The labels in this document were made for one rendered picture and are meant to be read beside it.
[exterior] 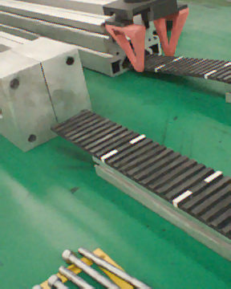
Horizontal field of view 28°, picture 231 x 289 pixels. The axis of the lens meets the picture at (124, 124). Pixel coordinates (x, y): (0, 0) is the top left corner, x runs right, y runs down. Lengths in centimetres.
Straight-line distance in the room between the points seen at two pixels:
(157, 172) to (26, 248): 13
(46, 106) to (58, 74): 4
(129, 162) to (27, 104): 17
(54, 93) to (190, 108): 16
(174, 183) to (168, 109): 21
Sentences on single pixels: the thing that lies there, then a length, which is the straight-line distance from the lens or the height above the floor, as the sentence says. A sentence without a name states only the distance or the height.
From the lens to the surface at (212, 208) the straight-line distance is 35.
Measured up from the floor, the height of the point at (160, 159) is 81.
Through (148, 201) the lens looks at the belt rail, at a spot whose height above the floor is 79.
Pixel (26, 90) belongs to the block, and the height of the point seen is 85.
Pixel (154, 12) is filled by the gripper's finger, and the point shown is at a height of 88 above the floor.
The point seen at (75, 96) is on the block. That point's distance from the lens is 57.
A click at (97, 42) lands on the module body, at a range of 70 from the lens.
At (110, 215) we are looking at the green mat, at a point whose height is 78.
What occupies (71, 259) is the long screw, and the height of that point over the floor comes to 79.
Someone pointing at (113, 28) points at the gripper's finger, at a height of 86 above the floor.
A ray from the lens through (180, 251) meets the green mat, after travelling 37.
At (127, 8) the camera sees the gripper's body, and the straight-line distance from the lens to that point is 62.
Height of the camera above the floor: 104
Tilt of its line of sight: 27 degrees down
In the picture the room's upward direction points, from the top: 12 degrees counter-clockwise
